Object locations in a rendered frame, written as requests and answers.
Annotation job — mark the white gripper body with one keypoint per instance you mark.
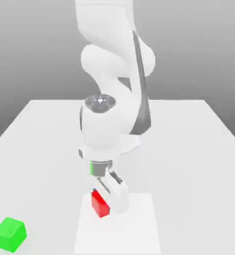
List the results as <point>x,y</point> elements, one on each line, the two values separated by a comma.
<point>117,194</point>

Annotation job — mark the small red cube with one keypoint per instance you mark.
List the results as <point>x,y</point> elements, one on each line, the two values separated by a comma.
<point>98,205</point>

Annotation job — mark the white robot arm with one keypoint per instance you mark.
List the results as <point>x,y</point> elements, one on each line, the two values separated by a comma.
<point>107,59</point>

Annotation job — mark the small green cube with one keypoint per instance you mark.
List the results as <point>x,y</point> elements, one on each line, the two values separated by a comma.
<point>9,235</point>

